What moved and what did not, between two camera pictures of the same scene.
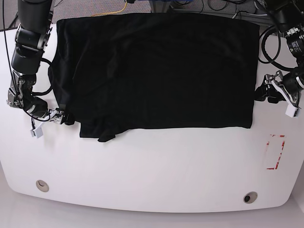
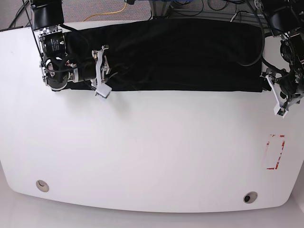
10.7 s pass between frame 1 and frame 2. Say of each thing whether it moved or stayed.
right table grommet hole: stayed
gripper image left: moved
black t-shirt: moved
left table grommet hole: stayed
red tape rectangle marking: stayed
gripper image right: moved
